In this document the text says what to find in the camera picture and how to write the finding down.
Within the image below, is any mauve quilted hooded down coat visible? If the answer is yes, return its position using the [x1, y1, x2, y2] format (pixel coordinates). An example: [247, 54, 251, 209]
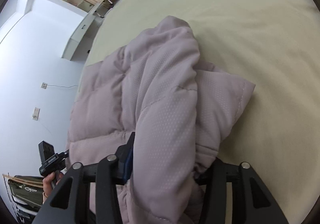
[67, 16, 255, 223]

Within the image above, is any dark clothing on rack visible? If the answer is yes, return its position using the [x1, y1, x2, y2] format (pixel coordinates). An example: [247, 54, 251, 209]
[8, 175, 43, 216]

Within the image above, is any person's left hand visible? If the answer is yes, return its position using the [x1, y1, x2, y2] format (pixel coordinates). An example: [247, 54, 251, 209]
[42, 172, 56, 203]

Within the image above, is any olive green bed sheet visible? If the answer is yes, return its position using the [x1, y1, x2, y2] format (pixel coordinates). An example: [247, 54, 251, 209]
[86, 0, 319, 223]

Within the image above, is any wall switch panel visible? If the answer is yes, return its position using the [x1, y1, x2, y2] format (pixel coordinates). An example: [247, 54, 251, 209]
[32, 107, 40, 121]

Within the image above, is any wall power socket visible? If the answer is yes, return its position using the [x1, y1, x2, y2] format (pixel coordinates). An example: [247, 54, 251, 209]
[41, 83, 48, 89]

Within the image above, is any white wall-mounted desk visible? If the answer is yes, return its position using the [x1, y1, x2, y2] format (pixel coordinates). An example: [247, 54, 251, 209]
[61, 2, 105, 61]

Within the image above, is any metal frame chair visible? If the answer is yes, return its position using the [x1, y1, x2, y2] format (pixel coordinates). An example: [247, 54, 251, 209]
[94, 0, 118, 18]

